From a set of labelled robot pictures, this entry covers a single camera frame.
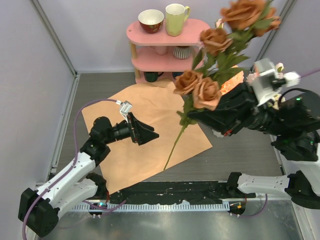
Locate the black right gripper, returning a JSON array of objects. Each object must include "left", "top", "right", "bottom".
[{"left": 184, "top": 80, "right": 288, "bottom": 136}]

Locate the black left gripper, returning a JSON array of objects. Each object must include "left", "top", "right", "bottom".
[{"left": 104, "top": 112, "right": 159, "bottom": 145}]

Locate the green orange wrapping paper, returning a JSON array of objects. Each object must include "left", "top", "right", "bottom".
[{"left": 81, "top": 78, "right": 214, "bottom": 196}]

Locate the small orange flower stem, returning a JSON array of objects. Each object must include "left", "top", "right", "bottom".
[{"left": 173, "top": 0, "right": 281, "bottom": 137}]

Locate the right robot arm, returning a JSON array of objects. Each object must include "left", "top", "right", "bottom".
[{"left": 187, "top": 82, "right": 320, "bottom": 210}]

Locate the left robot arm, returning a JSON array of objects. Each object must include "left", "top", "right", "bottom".
[{"left": 18, "top": 112, "right": 159, "bottom": 239}]

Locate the white ribbed vase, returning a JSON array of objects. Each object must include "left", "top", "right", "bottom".
[{"left": 212, "top": 129, "right": 225, "bottom": 138}]

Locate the dark green mug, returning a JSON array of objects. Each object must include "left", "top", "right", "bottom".
[{"left": 143, "top": 71, "right": 164, "bottom": 83}]

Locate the dark blue cup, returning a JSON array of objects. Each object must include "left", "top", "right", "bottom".
[{"left": 172, "top": 72, "right": 183, "bottom": 79}]

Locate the pink three-tier shelf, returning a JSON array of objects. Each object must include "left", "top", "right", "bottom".
[{"left": 126, "top": 18, "right": 210, "bottom": 83}]

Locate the striped grey cup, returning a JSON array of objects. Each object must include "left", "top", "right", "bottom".
[{"left": 173, "top": 46, "right": 191, "bottom": 60}]

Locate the pink mug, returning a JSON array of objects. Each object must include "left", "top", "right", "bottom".
[{"left": 150, "top": 45, "right": 168, "bottom": 56}]

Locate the red white bowl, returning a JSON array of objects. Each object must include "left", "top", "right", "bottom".
[{"left": 138, "top": 9, "right": 165, "bottom": 34}]

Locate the yellow ceramic mug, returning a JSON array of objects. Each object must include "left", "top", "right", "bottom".
[{"left": 165, "top": 3, "right": 190, "bottom": 37}]

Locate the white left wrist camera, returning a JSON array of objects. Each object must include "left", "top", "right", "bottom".
[{"left": 116, "top": 100, "right": 132, "bottom": 123}]

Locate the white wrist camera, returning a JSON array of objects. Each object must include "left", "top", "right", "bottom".
[
  {"left": 248, "top": 58, "right": 301, "bottom": 106},
  {"left": 116, "top": 100, "right": 132, "bottom": 123}
]

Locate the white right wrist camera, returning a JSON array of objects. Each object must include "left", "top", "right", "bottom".
[{"left": 248, "top": 58, "right": 301, "bottom": 106}]

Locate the white slotted cable duct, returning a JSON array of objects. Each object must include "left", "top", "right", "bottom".
[{"left": 70, "top": 200, "right": 230, "bottom": 213}]

